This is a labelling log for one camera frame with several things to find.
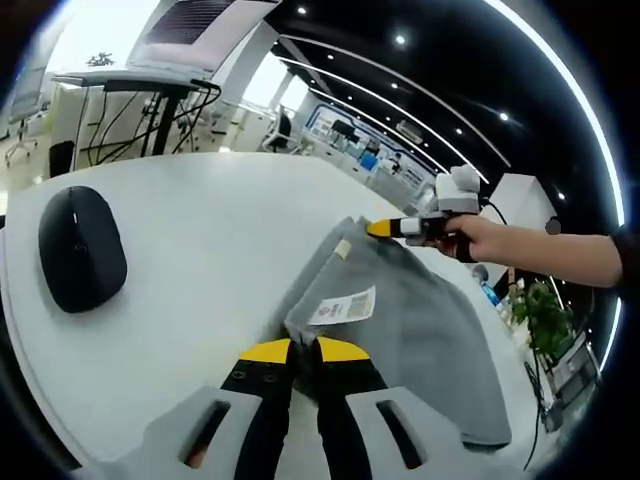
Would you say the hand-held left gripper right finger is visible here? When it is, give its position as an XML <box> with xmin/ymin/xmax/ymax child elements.
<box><xmin>312</xmin><ymin>335</ymin><xmax>506</xmax><ymax>480</ymax></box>

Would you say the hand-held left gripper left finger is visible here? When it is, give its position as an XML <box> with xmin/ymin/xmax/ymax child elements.
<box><xmin>82</xmin><ymin>337</ymin><xmax>296</xmax><ymax>480</ymax></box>

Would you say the grey towel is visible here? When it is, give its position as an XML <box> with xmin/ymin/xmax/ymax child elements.
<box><xmin>278</xmin><ymin>214</ymin><xmax>514</xmax><ymax>452</ymax></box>

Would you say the person's right hand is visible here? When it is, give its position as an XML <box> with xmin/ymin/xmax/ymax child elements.
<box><xmin>434</xmin><ymin>214</ymin><xmax>495</xmax><ymax>265</ymax></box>

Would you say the blue packet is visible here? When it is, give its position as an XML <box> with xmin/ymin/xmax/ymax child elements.
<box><xmin>478</xmin><ymin>280</ymin><xmax>502</xmax><ymax>307</ymax></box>

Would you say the green potted plant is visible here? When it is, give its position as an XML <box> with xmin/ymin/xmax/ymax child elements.
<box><xmin>509</xmin><ymin>281</ymin><xmax>577</xmax><ymax>362</ymax></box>

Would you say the black office chair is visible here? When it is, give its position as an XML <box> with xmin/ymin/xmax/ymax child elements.
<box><xmin>262</xmin><ymin>103</ymin><xmax>302</xmax><ymax>152</ymax></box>

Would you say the white table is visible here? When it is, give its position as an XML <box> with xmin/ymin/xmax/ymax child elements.
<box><xmin>0</xmin><ymin>151</ymin><xmax>551</xmax><ymax>480</ymax></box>

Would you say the black computer mouse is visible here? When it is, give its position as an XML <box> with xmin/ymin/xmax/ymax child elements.
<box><xmin>38</xmin><ymin>185</ymin><xmax>129</xmax><ymax>315</ymax></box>

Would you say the black stand desk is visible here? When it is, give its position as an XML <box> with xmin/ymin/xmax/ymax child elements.
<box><xmin>51</xmin><ymin>68</ymin><xmax>222</xmax><ymax>157</ymax></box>

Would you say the black coiled cable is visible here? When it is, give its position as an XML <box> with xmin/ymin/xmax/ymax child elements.
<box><xmin>521</xmin><ymin>359</ymin><xmax>552</xmax><ymax>472</ymax></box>

